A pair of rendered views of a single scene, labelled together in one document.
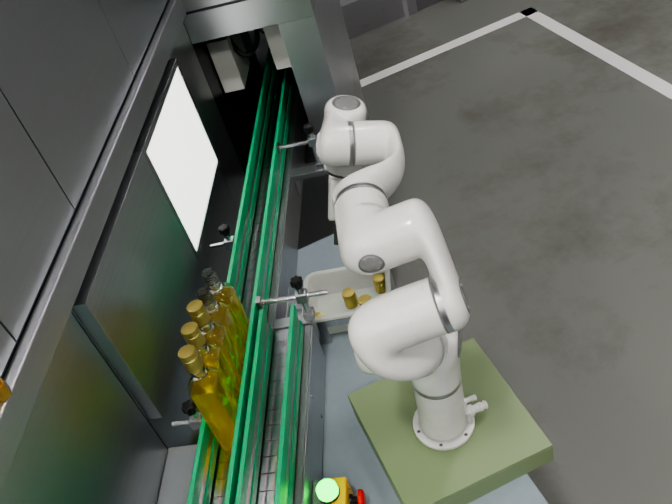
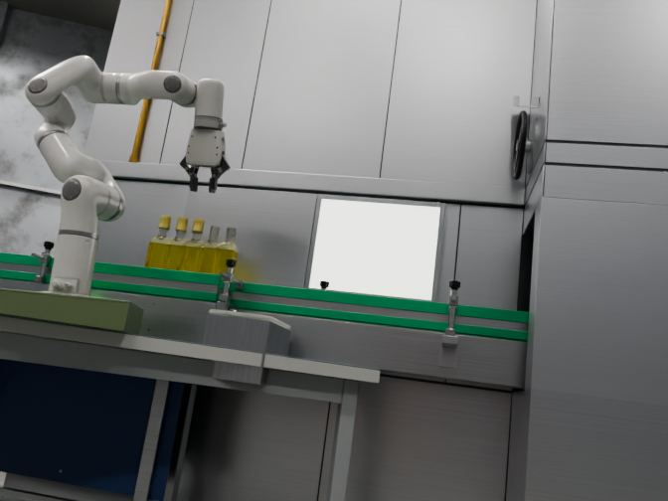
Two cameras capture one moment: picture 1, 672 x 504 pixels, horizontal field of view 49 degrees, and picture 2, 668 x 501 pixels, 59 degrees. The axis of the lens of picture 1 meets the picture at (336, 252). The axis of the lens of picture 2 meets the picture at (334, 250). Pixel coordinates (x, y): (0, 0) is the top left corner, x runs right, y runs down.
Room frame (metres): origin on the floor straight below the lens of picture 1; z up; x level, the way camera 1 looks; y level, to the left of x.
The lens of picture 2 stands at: (1.51, -1.60, 0.69)
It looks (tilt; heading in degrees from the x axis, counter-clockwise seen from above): 13 degrees up; 88
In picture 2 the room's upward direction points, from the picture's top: 8 degrees clockwise
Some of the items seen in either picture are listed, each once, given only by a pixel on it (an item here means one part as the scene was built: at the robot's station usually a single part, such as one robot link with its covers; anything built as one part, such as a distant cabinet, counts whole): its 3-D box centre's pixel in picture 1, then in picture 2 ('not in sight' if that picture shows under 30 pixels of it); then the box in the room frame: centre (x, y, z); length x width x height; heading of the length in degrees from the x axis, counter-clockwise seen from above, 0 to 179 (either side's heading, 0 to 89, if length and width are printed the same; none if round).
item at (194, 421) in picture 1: (190, 425); not in sight; (1.01, 0.40, 0.94); 0.07 x 0.04 x 0.13; 77
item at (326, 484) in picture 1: (326, 489); not in sight; (0.83, 0.16, 0.84); 0.05 x 0.05 x 0.03
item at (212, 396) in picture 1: (218, 407); (155, 267); (0.99, 0.32, 0.99); 0.06 x 0.06 x 0.21; 76
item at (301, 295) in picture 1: (292, 299); (231, 281); (1.26, 0.13, 0.95); 0.17 x 0.03 x 0.12; 77
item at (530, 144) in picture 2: not in sight; (524, 145); (2.09, 0.09, 1.49); 0.21 x 0.05 x 0.21; 77
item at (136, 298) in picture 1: (164, 215); (305, 242); (1.46, 0.35, 1.15); 0.90 x 0.03 x 0.34; 167
